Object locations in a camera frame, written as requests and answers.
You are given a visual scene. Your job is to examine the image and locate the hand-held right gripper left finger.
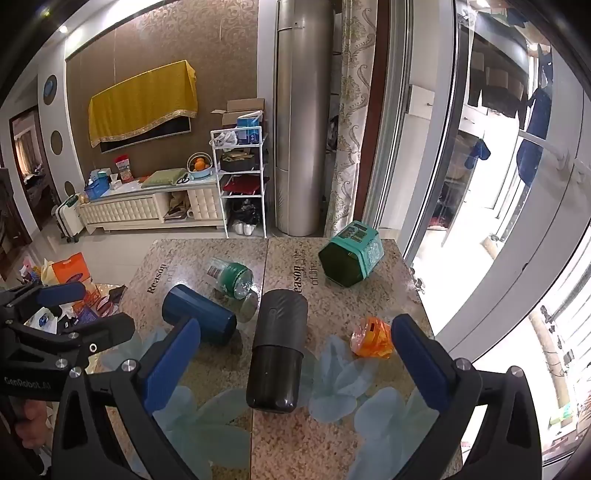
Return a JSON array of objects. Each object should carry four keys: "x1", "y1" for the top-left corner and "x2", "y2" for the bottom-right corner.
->
[{"x1": 51, "y1": 316, "x2": 204, "y2": 480}]

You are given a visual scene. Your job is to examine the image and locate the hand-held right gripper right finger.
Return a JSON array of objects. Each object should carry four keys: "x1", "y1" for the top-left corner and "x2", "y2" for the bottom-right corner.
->
[{"x1": 390, "y1": 314, "x2": 546, "y2": 480}]

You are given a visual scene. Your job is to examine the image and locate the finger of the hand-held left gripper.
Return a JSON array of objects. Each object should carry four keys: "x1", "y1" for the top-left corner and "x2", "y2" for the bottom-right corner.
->
[
  {"x1": 11, "y1": 313, "x2": 136, "y2": 371},
  {"x1": 0, "y1": 281, "x2": 87, "y2": 325}
]

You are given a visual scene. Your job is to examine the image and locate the black cup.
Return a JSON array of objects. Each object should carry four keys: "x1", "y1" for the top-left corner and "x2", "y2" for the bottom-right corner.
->
[{"x1": 245, "y1": 289, "x2": 309, "y2": 413}]

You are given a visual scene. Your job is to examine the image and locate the orange plastic cup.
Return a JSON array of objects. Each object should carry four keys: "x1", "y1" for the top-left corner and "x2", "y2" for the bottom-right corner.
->
[{"x1": 350, "y1": 316, "x2": 396, "y2": 360}]

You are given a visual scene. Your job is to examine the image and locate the dark blue cup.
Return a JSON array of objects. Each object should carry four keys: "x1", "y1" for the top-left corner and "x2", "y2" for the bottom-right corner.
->
[{"x1": 161, "y1": 283, "x2": 238, "y2": 346}]

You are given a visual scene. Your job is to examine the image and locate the clear cup with green label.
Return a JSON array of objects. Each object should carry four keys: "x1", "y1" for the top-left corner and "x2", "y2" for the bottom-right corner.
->
[{"x1": 205, "y1": 257, "x2": 256, "y2": 301}]

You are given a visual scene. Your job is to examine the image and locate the person's left hand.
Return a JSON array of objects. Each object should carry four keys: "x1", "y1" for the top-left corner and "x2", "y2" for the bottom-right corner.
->
[{"x1": 15, "y1": 400, "x2": 49, "y2": 446}]

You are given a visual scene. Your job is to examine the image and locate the orange and white bag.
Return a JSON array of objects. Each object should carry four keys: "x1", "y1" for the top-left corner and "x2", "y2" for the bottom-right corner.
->
[{"x1": 41, "y1": 252, "x2": 100, "y2": 297}]

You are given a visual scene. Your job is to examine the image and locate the white suitcase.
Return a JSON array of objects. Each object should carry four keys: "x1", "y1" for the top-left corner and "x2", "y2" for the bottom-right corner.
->
[{"x1": 55, "y1": 193, "x2": 86, "y2": 244}]

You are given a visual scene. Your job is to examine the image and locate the white tufted cabinet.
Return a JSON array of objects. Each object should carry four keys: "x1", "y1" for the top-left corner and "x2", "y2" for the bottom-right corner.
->
[{"x1": 76, "y1": 176, "x2": 227, "y2": 236}]

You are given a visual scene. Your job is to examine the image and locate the blue plastic basket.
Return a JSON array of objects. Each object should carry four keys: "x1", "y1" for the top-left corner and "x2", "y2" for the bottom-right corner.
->
[{"x1": 84, "y1": 178, "x2": 112, "y2": 202}]

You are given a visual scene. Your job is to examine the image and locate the teal hexagonal tin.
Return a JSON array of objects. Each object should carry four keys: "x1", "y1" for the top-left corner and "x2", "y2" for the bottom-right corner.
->
[{"x1": 318, "y1": 220, "x2": 385, "y2": 285}]

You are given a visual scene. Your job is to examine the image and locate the green cushion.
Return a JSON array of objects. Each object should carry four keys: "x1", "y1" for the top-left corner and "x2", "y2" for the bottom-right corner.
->
[{"x1": 140, "y1": 168, "x2": 184, "y2": 189}]

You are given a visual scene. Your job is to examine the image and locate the black television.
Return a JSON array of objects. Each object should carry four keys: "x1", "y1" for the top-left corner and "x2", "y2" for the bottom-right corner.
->
[{"x1": 99, "y1": 115, "x2": 193, "y2": 154}]

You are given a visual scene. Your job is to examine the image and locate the fruit basket with oranges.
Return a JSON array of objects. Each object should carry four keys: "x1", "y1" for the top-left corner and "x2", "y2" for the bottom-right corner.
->
[{"x1": 187, "y1": 152, "x2": 213, "y2": 179}]

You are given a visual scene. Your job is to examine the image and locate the white metal shelf rack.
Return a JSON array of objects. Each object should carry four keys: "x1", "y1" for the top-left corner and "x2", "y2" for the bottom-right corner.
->
[{"x1": 210, "y1": 128, "x2": 269, "y2": 239}]

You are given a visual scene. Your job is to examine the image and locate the yellow cloth covered television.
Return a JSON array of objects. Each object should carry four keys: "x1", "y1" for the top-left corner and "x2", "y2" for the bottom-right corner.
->
[{"x1": 88, "y1": 59, "x2": 199, "y2": 149}]

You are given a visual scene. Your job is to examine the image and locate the blue hanging mitten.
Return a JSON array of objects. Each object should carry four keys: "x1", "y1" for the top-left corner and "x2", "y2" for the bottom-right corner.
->
[{"x1": 464, "y1": 138, "x2": 491, "y2": 171}]

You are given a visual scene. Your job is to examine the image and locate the patterned beige curtain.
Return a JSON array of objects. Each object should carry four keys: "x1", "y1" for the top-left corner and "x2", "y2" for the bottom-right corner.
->
[{"x1": 323, "y1": 0, "x2": 380, "y2": 239}]

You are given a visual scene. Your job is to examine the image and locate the blue packet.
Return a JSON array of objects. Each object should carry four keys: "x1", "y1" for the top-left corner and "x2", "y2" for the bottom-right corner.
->
[{"x1": 237, "y1": 115, "x2": 264, "y2": 144}]

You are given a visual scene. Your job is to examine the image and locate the silver tower air conditioner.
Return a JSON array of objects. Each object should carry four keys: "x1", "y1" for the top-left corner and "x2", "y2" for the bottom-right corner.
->
[{"x1": 272, "y1": 0, "x2": 336, "y2": 239}]

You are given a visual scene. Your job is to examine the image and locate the cardboard box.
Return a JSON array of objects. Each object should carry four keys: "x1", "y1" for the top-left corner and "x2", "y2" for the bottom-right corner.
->
[{"x1": 211, "y1": 97, "x2": 267, "y2": 130}]

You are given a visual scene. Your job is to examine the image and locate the dark blue hanging garment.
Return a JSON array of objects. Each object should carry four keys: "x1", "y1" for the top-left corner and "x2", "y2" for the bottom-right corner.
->
[{"x1": 516, "y1": 43, "x2": 554, "y2": 186}]

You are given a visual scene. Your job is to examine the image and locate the black hanging clothes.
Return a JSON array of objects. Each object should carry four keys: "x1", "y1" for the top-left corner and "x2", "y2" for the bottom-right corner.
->
[{"x1": 466, "y1": 85, "x2": 530, "y2": 130}]

